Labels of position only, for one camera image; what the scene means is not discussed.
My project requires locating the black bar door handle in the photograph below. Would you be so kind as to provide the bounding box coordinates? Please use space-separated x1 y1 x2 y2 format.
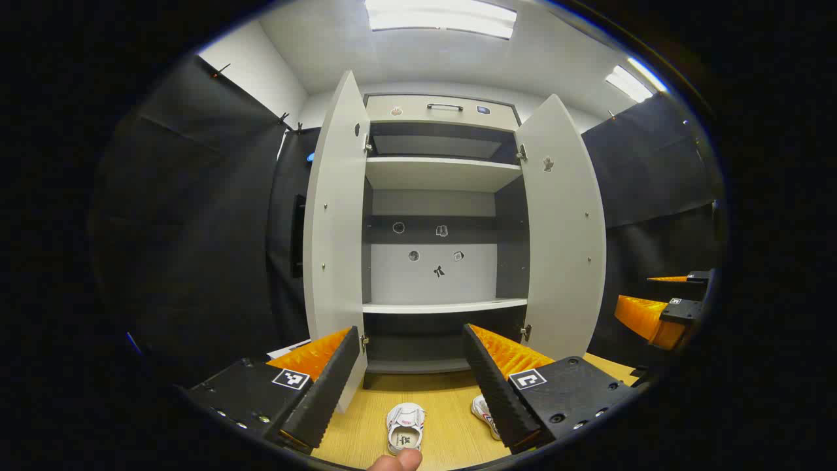
291 194 307 279

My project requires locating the small white shoe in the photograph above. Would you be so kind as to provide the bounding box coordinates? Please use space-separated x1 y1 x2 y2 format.
471 394 503 441
386 402 427 457

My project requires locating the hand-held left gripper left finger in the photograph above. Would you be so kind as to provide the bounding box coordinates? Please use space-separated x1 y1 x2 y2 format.
175 326 362 455

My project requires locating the ceiling light panel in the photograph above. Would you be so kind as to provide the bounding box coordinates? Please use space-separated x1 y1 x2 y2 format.
365 0 517 39
605 58 668 102

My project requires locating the light grey cabinet drawer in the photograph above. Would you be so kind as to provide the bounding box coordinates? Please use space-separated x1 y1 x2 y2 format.
365 95 522 131

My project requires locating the light grey shoe cabinet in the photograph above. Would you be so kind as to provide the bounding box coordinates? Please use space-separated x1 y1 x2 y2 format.
362 94 530 391

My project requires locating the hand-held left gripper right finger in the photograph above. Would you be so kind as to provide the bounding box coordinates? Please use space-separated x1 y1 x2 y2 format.
462 323 638 455

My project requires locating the printed paper booklet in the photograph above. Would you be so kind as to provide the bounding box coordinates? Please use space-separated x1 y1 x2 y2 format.
267 339 312 360

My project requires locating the light grey cabinet door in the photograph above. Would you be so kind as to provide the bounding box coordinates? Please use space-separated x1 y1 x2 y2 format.
302 70 372 414
515 94 607 362

